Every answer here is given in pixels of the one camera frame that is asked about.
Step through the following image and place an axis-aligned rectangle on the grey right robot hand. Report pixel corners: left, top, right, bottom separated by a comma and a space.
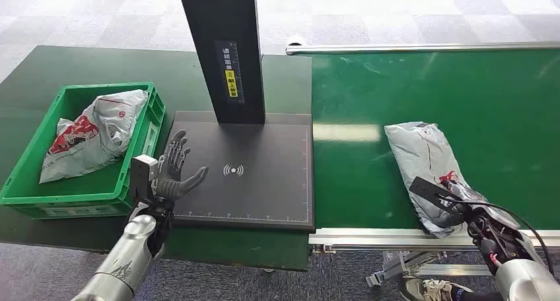
435, 180, 487, 230

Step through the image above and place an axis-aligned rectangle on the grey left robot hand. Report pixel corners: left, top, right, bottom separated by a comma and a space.
153, 129, 209, 202

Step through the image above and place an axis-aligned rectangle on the grey plastic mailer package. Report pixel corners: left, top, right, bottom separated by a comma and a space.
384, 121, 489, 239

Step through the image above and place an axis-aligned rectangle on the white red-printed mailer package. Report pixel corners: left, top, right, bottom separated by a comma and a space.
39, 88, 149, 185

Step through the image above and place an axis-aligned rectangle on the green conveyor belt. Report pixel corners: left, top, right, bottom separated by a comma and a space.
310, 47, 560, 231

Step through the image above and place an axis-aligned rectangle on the person's shoe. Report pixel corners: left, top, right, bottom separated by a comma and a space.
398, 277, 474, 301

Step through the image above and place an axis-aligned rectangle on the green plastic crate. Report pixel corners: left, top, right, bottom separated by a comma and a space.
0, 82, 166, 220

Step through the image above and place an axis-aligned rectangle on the black scanner column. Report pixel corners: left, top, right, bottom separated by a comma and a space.
176, 0, 267, 125

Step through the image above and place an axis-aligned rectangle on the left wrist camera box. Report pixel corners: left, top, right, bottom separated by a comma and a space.
129, 154, 158, 204

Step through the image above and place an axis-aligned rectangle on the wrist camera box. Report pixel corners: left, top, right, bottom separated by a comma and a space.
129, 154, 158, 204
409, 176, 466, 213

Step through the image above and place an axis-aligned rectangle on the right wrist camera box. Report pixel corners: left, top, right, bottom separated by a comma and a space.
409, 176, 466, 213

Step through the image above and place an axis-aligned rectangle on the metal conveyor support bracket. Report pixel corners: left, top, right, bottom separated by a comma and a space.
365, 251, 497, 289

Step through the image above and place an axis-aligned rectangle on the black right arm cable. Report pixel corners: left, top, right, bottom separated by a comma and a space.
444, 198, 555, 278

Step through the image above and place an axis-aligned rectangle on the silver conveyor side rail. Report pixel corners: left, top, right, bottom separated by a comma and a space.
285, 41, 560, 57
308, 227, 560, 253

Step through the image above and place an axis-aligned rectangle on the black scanner base plate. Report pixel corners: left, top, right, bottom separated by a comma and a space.
167, 111, 316, 233

